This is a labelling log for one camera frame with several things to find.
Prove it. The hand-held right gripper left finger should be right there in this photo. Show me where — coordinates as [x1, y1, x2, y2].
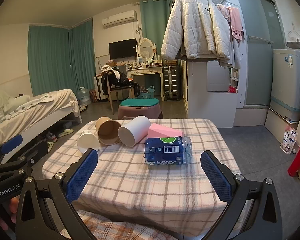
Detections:
[15, 148, 99, 240]

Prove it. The narrow green curtain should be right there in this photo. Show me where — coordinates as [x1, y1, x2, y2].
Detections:
[140, 0, 176, 64]

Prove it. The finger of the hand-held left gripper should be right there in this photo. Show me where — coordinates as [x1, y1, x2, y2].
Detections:
[0, 134, 24, 166]
[0, 140, 49, 178]

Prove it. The pink towel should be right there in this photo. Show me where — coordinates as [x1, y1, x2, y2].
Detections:
[217, 4, 245, 41]

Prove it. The silver suitcase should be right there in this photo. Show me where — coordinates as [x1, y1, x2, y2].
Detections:
[163, 65, 182, 102]

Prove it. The plaid tablecloth table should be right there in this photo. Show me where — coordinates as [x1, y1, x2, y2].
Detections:
[42, 118, 243, 238]

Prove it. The wide green curtain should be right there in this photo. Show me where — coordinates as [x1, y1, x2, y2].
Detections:
[27, 19, 96, 97]

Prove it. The white plush pillow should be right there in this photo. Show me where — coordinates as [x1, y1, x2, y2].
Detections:
[0, 89, 31, 113]

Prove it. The white oval mirror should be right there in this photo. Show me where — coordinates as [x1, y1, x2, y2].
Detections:
[137, 38, 156, 60]

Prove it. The blue plastic basket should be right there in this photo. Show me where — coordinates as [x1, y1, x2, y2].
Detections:
[139, 85, 156, 99]

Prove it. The orange plaid cloth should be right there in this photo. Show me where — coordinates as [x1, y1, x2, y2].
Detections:
[59, 209, 190, 240]

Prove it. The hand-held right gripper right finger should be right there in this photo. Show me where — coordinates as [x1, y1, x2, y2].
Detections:
[200, 150, 283, 240]

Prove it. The white washing machine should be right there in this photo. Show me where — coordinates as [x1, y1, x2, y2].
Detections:
[269, 48, 300, 122]

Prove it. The black television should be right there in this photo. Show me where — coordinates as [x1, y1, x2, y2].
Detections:
[108, 38, 138, 59]

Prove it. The large white cup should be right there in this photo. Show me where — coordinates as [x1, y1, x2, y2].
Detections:
[118, 116, 152, 147]

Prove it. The bed with beige sheet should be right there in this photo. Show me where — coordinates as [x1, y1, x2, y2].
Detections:
[0, 88, 82, 151]

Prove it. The pink wedge block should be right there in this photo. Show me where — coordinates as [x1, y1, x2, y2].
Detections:
[147, 123, 184, 138]

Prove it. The white air conditioner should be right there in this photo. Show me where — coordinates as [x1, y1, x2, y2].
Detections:
[101, 10, 138, 29]

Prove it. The white vanity desk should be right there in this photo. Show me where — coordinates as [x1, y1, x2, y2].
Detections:
[126, 64, 165, 102]

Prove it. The green seat cushion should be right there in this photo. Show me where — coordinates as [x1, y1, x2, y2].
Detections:
[120, 98, 160, 108]

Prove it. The white puffer jacket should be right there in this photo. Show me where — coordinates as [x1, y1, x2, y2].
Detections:
[160, 0, 237, 61]

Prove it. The wooden chair with clothes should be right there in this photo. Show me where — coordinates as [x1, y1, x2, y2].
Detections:
[100, 65, 140, 115]

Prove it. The white patterned cloth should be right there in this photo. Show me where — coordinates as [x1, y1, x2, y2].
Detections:
[4, 96, 53, 117]

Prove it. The purple plastic stool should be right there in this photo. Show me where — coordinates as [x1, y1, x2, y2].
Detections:
[118, 100, 163, 120]

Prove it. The frosted glass sliding door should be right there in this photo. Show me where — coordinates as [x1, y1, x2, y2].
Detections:
[232, 0, 288, 107]

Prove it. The brown paper cup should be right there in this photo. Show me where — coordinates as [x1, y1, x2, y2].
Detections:
[95, 116, 122, 146]

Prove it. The blue label plastic bottle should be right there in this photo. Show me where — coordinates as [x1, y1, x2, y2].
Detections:
[144, 136, 192, 166]

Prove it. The person's left hand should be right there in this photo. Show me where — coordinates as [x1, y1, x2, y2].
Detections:
[9, 197, 20, 215]

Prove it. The white suitcase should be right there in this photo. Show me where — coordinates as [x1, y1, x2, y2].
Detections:
[93, 76, 108, 103]

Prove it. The clear water jug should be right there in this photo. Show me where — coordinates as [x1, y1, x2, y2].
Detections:
[77, 86, 91, 106]

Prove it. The small white paper cup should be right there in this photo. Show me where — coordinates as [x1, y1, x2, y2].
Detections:
[77, 129, 100, 155]

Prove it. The white printed bag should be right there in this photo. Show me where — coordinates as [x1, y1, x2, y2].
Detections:
[280, 125, 298, 155]

